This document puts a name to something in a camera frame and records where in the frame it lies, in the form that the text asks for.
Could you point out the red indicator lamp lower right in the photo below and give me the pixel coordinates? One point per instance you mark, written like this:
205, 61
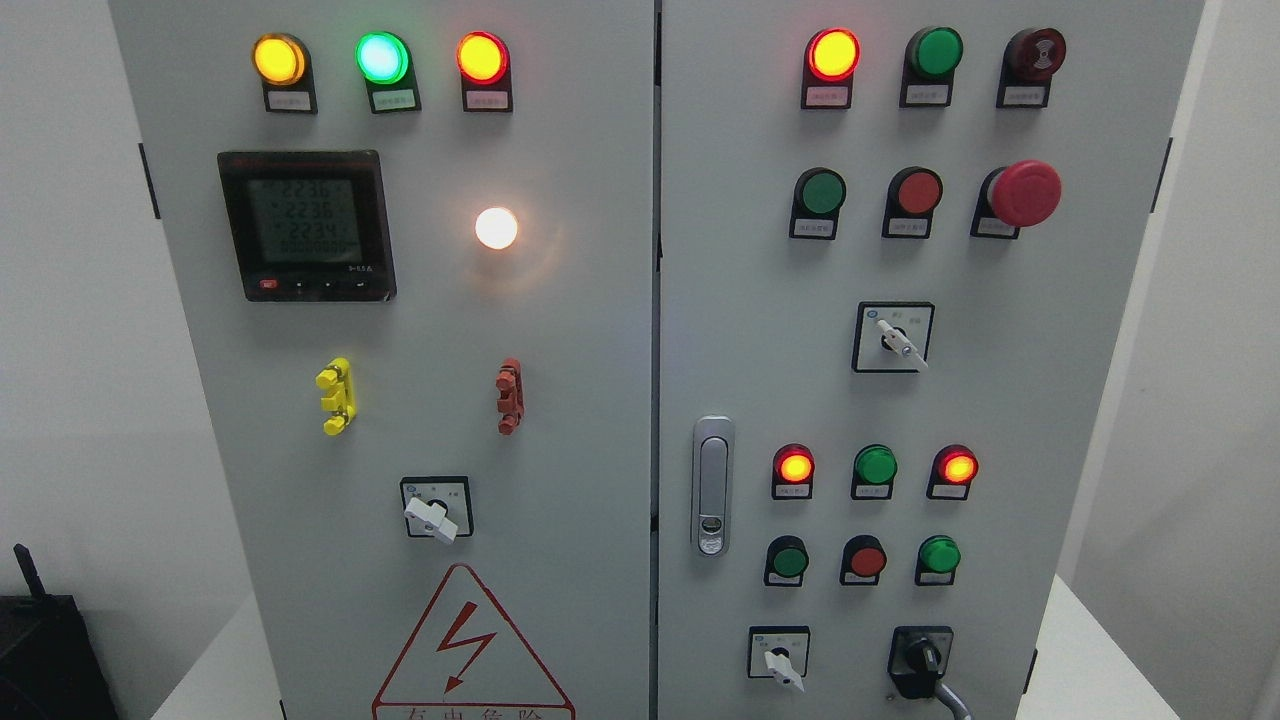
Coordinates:
953, 471

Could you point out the silver door latch handle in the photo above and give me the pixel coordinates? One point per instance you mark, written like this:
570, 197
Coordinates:
711, 474

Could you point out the green indicator lamp lower middle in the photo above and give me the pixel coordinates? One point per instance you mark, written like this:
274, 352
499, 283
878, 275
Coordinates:
873, 473

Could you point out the green push button upper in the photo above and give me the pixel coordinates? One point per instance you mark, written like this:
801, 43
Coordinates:
818, 195

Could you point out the yellow indicator lamp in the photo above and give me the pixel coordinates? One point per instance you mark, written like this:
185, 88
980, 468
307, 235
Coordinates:
285, 71

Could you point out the yellow terminal connector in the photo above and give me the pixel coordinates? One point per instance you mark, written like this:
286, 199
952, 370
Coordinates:
339, 400

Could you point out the red indicator lamp top right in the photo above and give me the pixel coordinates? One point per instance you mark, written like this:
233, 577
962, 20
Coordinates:
830, 61

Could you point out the red push button upper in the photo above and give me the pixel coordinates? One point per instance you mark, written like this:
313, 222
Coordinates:
912, 196

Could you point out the green push button lower right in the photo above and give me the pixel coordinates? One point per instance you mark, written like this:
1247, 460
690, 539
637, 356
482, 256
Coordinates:
937, 560

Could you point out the lit green indicator lamp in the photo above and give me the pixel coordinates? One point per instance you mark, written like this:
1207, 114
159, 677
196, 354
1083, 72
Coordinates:
386, 65

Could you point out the red indicator lamp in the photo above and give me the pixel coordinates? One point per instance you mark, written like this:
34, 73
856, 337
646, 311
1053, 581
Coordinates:
953, 471
830, 61
793, 469

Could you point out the red push button lower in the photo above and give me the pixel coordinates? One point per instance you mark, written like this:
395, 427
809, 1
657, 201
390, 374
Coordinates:
863, 561

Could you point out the white selector switch upper right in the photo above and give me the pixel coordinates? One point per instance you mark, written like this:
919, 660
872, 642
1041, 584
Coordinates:
892, 337

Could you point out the red indicator lamp lower left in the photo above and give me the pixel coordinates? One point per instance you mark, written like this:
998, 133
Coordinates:
793, 469

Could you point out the white lit indicator lamp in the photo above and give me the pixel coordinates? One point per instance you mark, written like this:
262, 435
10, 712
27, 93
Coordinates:
496, 228

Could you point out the red terminal connector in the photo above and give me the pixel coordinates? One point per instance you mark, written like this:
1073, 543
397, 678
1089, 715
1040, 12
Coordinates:
510, 403

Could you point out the black device with antenna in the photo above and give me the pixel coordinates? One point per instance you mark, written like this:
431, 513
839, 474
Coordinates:
48, 667

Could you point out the green push button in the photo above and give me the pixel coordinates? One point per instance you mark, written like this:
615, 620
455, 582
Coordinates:
818, 195
937, 560
786, 561

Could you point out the grey electrical control cabinet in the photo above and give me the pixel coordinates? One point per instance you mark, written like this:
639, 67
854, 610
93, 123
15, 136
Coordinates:
650, 159

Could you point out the black digital power meter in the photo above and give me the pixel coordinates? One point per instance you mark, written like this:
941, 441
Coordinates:
309, 226

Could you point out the green indicator lamp top right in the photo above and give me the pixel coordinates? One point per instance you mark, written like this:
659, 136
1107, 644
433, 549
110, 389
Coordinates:
928, 68

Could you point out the red push button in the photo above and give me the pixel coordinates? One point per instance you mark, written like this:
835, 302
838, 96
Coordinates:
912, 196
863, 561

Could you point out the dark red buzzer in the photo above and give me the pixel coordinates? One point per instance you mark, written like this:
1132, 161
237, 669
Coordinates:
1032, 57

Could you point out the red indicator lamp left door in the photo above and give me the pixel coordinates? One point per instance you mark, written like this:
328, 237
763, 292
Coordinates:
485, 73

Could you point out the black rotary knob switch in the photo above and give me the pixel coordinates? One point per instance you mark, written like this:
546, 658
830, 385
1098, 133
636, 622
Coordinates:
918, 659

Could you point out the white selector switch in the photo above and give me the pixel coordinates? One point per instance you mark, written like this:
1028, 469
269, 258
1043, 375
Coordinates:
779, 653
892, 337

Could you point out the white selector switch left door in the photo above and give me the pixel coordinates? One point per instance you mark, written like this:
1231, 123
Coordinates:
437, 508

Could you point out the green push button lower left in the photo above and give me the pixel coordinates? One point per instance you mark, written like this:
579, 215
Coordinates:
786, 561

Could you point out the white selector switch bottom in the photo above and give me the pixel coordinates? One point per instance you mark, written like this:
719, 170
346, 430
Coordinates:
779, 653

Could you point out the red high voltage warning sign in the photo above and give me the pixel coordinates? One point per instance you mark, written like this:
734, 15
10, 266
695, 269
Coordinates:
465, 659

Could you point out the red emergency stop mushroom button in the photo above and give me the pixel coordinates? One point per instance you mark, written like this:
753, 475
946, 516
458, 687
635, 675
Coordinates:
1015, 197

